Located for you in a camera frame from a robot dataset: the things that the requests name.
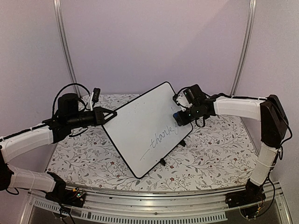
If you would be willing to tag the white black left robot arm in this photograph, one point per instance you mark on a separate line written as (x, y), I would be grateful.
(72, 113)

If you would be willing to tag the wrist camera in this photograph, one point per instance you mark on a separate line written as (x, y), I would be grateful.
(189, 96)
(94, 98)

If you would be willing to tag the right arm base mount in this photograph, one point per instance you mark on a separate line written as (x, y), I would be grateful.
(252, 198)

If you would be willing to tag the left aluminium corner post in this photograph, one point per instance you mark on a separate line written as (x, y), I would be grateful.
(63, 39)

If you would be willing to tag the aluminium corner post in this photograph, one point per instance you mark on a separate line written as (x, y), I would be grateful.
(63, 39)
(245, 46)

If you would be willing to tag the right aluminium corner post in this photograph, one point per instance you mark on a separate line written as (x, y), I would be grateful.
(245, 46)

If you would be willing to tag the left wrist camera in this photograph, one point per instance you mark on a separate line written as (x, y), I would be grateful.
(94, 98)

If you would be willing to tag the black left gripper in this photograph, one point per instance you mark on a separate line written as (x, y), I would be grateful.
(99, 119)

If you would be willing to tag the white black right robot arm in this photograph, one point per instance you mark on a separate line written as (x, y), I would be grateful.
(267, 111)

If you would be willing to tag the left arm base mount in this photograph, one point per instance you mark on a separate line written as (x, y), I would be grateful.
(60, 194)

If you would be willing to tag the white whiteboard black frame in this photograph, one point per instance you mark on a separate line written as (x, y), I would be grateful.
(144, 130)

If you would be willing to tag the black whiteboard stand foot right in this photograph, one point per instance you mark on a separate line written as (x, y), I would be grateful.
(183, 143)

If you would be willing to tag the blue whiteboard eraser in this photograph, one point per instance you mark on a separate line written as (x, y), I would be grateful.
(177, 118)

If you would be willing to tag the floral patterned table mat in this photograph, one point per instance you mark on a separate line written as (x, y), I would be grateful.
(219, 155)

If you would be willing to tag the black whiteboard stand foot left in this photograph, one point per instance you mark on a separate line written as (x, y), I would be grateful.
(162, 161)

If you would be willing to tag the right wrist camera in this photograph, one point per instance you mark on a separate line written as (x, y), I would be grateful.
(189, 96)

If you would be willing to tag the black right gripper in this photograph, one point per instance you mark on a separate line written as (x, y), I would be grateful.
(184, 121)

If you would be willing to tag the black whiteboard stand foot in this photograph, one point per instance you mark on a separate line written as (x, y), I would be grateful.
(162, 161)
(183, 143)

